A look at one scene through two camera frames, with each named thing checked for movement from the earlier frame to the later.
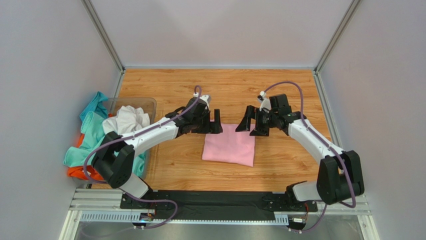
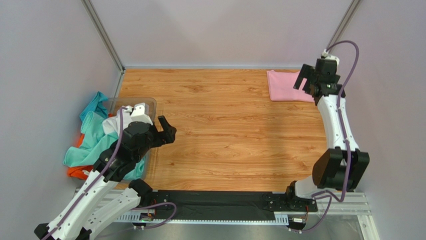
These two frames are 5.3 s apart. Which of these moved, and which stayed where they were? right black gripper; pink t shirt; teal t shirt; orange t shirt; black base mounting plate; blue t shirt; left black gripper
Moved: left black gripper; right black gripper; pink t shirt
Stayed: blue t shirt; black base mounting plate; orange t shirt; teal t shirt
